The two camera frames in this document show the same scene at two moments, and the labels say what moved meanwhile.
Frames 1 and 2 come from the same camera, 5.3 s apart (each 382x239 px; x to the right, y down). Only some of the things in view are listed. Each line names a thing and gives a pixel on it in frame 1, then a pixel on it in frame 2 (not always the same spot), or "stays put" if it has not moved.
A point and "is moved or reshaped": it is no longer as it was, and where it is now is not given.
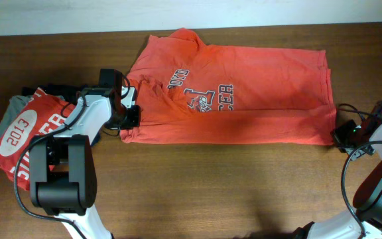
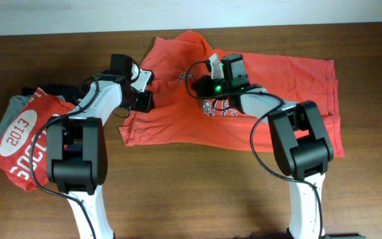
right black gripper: (339, 133) to (205, 89)
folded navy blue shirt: (67, 91) stays put
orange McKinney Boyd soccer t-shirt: (190, 93) is moved or reshaped
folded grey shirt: (16, 104) stays put
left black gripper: (134, 120) to (145, 105)
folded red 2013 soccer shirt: (43, 113) stays put
